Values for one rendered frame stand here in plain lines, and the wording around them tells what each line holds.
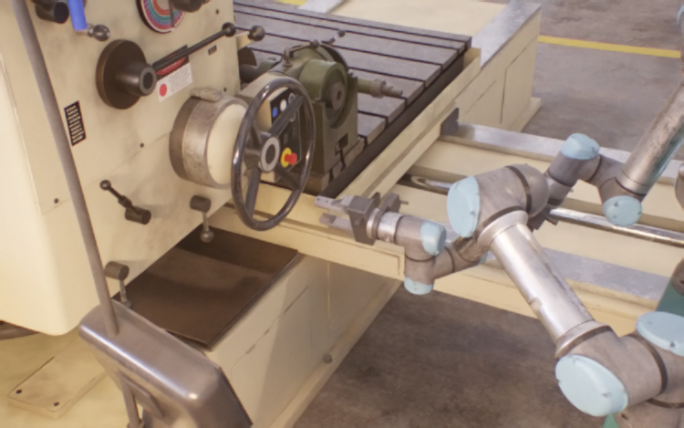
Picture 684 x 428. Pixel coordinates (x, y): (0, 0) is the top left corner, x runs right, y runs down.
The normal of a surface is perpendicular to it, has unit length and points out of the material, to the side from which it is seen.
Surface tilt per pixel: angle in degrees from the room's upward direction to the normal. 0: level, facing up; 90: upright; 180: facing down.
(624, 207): 90
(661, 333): 8
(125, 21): 90
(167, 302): 0
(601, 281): 0
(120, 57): 90
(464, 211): 87
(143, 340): 20
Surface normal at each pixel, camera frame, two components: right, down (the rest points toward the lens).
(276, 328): 0.89, 0.23
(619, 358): 0.18, -0.59
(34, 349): -0.02, -0.85
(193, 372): -0.24, -0.66
